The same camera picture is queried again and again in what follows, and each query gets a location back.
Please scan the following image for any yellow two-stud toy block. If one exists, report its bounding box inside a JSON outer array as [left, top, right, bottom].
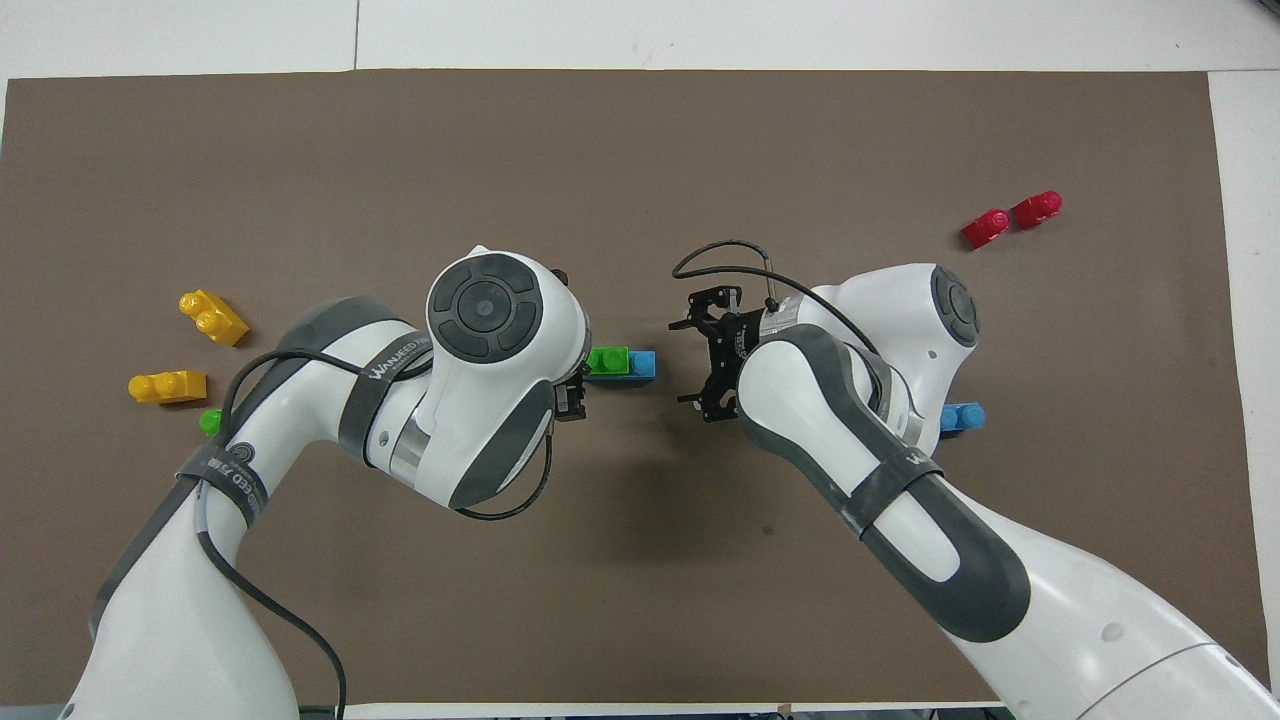
[[178, 289, 251, 348], [128, 370, 209, 405]]

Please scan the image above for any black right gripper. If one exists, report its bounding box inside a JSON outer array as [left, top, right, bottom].
[[549, 267, 767, 424]]

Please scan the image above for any red one-stud toy block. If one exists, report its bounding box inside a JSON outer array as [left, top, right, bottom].
[[1011, 190, 1063, 231], [960, 208, 1011, 252]]

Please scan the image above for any brown paper table mat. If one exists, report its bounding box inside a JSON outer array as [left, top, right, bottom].
[[0, 68, 1273, 706]]

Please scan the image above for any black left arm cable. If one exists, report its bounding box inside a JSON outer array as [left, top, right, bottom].
[[194, 348, 557, 720]]

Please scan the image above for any grey lettered left arm strap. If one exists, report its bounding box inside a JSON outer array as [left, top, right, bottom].
[[337, 333, 434, 463]]

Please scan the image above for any grey right arm strap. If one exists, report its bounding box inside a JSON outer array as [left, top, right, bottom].
[[838, 444, 947, 533]]

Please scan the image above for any grey logo left arm strap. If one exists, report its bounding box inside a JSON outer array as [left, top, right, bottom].
[[177, 438, 269, 529]]

